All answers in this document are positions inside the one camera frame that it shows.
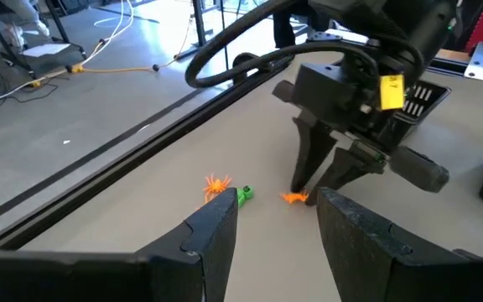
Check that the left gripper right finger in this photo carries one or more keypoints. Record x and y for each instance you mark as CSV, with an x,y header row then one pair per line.
x,y
363,260

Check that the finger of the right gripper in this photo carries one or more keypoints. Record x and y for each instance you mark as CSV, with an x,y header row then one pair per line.
x,y
313,151
350,165

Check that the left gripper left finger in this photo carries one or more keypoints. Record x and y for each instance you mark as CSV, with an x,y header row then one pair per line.
x,y
208,251

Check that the orange plastic spider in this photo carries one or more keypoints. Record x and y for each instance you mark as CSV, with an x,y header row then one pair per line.
x,y
215,186
294,197

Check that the green plastic Halloween toy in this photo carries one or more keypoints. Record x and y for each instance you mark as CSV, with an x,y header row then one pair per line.
x,y
245,194

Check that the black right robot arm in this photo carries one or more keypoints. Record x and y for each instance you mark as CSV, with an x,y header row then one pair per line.
x,y
413,25

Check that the yellow tag label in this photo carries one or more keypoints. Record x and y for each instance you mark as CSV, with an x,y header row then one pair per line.
x,y
392,92

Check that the grey table mat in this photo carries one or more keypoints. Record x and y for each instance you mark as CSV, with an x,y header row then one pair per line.
x,y
245,138

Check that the person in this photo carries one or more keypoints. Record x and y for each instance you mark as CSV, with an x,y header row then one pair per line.
x,y
19,8
283,29

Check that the black tripod stand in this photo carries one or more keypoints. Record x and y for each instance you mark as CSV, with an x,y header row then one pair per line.
x,y
199,21

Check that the white paper sheet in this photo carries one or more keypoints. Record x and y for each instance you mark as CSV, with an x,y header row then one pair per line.
x,y
46,49

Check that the black floor stand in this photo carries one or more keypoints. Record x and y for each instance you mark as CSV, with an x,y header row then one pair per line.
x,y
2,35

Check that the black rail clamp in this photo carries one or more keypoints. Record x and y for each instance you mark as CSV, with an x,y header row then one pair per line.
x,y
245,69

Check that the black metal table frame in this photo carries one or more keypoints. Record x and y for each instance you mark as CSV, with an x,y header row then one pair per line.
x,y
141,150

